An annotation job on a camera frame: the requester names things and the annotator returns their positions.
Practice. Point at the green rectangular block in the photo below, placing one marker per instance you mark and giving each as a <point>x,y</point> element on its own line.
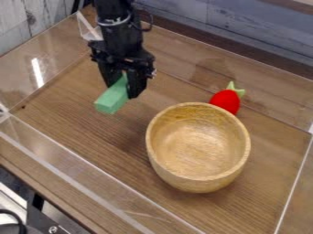
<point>114,97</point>

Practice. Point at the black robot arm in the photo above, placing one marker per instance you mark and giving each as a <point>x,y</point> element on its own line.
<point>110,9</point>

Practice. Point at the brown wooden bowl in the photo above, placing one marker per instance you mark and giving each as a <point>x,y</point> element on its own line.
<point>199,146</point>

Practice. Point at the black clamp under table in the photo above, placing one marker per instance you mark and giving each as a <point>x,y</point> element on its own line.
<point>23,219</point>

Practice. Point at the red toy strawberry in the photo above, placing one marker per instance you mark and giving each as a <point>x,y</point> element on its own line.
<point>228,98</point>

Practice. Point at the clear acrylic front wall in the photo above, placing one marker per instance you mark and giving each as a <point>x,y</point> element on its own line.
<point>94,198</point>

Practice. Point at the clear acrylic corner bracket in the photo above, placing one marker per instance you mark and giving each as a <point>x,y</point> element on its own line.
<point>90,33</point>

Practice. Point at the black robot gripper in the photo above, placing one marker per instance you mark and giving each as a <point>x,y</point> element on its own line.
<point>121,53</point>

